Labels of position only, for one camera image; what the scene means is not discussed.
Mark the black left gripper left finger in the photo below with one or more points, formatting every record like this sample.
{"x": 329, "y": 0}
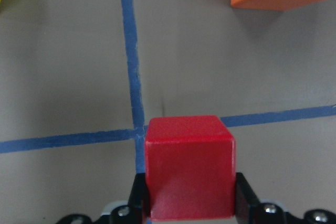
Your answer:
{"x": 139, "y": 201}

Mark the red wooden block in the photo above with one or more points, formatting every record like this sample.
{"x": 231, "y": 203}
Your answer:
{"x": 190, "y": 168}

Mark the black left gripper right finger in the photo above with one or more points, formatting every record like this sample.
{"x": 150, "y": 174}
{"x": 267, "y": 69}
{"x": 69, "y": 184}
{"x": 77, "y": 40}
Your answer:
{"x": 247, "y": 204}

